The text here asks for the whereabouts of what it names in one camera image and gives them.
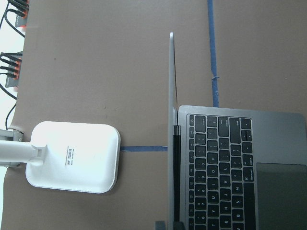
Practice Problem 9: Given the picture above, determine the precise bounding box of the white desk lamp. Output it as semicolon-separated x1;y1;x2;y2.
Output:
0;121;121;194

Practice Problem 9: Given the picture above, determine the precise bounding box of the right grey USB hub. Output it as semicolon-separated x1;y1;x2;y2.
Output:
13;0;29;28

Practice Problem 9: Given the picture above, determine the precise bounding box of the grey usb hub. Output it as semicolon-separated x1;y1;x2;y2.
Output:
3;51;23;88
13;0;29;28

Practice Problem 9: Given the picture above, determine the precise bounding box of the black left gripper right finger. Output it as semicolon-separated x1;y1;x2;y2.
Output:
174;221;184;230

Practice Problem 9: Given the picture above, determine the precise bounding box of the brown paper table cover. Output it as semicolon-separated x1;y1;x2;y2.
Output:
1;0;307;230

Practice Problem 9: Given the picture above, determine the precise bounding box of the left grey USB hub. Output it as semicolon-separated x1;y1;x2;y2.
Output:
3;51;23;88

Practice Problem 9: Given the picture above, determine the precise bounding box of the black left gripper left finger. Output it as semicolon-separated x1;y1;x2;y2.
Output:
154;220;168;230

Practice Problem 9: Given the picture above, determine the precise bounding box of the dark grey laptop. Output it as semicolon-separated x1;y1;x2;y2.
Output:
168;34;307;230

